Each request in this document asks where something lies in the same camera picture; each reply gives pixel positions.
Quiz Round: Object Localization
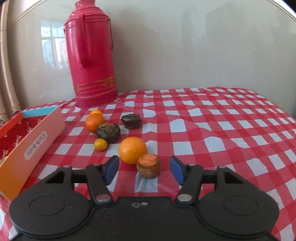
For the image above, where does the orange cardboard box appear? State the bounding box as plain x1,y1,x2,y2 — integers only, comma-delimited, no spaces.
0,106,66,201

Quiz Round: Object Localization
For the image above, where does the red checkered tablecloth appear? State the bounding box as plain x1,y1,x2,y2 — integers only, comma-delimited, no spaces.
0,87,296,241

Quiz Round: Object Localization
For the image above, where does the large orange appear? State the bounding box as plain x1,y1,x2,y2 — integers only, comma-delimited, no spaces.
119,137,148,165

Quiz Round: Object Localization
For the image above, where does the medium orange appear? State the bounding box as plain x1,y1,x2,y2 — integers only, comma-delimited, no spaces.
85,114,105,133

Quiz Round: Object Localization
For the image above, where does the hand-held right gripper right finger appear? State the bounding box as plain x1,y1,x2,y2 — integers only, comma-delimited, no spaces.
169,156,243,204

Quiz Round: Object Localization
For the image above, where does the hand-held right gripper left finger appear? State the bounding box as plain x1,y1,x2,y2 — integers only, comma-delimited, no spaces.
45,155,120,204

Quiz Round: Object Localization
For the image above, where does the beige curtain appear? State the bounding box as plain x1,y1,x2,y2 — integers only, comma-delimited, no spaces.
0,0,22,127

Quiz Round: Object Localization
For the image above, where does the red thermos flask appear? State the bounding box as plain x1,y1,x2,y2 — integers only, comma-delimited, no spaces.
63,0,119,109

